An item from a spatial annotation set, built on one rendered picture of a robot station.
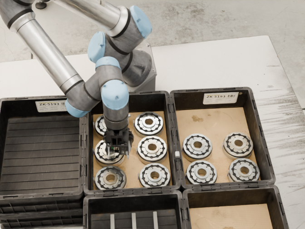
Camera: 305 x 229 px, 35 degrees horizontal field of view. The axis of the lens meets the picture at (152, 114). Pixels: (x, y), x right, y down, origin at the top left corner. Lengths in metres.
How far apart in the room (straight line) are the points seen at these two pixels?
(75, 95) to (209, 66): 0.81
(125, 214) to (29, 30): 0.65
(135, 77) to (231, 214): 0.64
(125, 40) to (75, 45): 1.52
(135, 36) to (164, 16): 1.71
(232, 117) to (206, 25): 1.65
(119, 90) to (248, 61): 0.96
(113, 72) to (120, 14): 0.32
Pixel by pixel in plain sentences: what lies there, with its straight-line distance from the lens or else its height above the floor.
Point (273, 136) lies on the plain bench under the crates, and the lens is 1.94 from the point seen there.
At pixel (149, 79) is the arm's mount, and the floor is 0.85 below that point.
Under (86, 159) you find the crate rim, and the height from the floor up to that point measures 0.93.
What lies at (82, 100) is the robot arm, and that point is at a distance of 1.48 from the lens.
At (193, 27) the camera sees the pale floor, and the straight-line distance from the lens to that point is 3.34.
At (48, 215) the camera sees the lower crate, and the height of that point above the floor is 0.81.
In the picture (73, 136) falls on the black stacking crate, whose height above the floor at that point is 0.83.
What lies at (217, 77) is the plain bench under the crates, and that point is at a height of 0.70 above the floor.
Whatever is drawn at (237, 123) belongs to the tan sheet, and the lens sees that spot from 1.78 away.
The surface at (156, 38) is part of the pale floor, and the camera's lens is 3.25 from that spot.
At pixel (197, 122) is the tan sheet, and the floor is 0.83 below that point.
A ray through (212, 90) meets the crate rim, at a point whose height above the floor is 0.93.
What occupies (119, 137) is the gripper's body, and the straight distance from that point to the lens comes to 1.45.
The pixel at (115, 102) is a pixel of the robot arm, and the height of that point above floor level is 1.19.
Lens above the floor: 2.23
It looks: 52 degrees down
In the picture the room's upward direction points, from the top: 2 degrees clockwise
